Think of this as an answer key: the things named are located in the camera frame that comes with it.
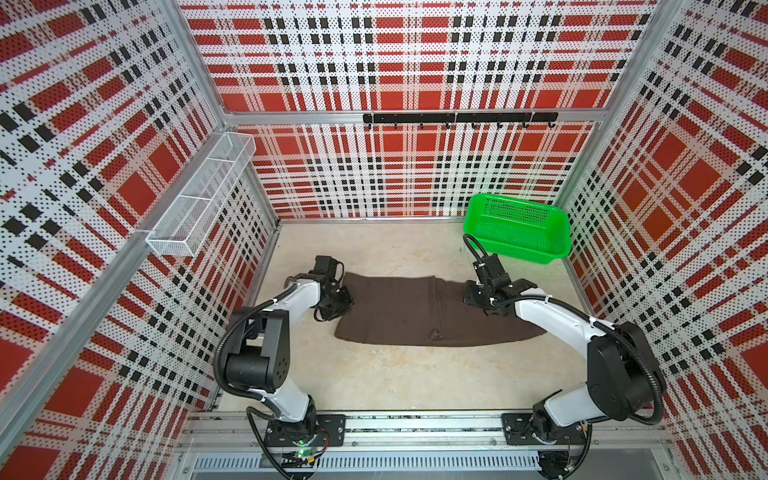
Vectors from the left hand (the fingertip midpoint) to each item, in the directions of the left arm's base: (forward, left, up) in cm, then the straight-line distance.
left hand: (353, 307), depth 93 cm
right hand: (+2, -37, +5) cm, 37 cm away
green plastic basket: (+37, -62, -5) cm, 73 cm away
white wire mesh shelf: (+19, +51, +19) cm, 58 cm away
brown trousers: (0, -21, -3) cm, 22 cm away
